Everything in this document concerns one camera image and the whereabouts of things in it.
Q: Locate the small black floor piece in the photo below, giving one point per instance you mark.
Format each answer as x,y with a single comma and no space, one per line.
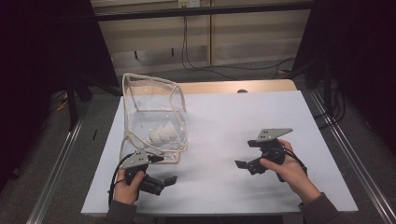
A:
94,134

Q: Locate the dark curtain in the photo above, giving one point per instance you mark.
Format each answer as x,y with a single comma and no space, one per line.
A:
37,77
367,62

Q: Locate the dark round knob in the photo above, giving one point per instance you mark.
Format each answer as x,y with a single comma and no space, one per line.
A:
242,91

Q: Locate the metal floor rail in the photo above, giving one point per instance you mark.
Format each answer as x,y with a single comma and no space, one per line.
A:
348,152
56,174

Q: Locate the black wall bracket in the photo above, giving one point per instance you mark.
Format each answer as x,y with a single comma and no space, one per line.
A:
136,55

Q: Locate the white table cover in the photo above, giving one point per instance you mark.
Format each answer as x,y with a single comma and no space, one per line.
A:
202,193

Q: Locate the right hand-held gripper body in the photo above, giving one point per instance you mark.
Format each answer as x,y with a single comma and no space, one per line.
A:
274,152

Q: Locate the person's right hand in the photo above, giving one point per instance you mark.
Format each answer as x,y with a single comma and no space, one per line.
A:
295,177

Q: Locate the white wall socket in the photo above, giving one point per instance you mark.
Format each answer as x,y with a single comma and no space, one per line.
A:
188,3

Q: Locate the black metal stand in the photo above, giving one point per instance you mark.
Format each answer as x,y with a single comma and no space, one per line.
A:
72,105

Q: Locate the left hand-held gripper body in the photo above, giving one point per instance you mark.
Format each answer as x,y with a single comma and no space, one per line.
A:
137,158

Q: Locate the clear plastic bag beige trim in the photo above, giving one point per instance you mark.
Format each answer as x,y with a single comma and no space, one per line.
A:
155,109

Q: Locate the black horizontal bar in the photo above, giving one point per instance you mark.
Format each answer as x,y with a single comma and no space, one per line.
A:
202,11

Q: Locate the person's left hand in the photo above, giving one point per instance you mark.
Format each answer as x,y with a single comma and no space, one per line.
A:
127,193

